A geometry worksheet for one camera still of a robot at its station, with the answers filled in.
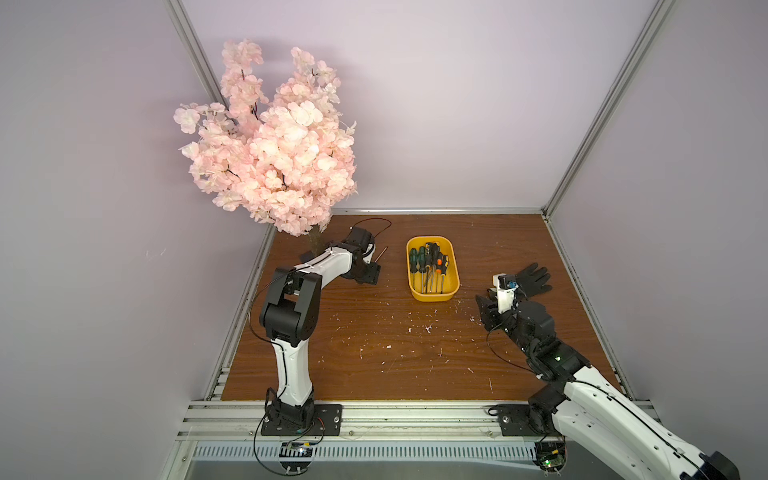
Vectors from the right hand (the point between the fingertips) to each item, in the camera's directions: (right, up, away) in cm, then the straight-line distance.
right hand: (486, 290), depth 78 cm
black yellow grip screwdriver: (-7, +4, +23) cm, 25 cm away
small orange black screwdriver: (-9, +3, +22) cm, 25 cm away
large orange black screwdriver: (-30, +8, +29) cm, 42 cm away
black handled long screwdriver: (-11, +7, +22) cm, 26 cm away
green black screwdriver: (-18, +4, +25) cm, 31 cm away
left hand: (-32, +2, +22) cm, 39 cm away
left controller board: (-49, -38, -6) cm, 62 cm away
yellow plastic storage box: (-5, -1, +22) cm, 22 cm away
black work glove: (+22, -1, +20) cm, 30 cm away
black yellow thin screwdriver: (-13, +7, +23) cm, 28 cm away
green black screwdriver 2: (-15, +5, +24) cm, 29 cm away
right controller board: (+13, -38, -8) cm, 41 cm away
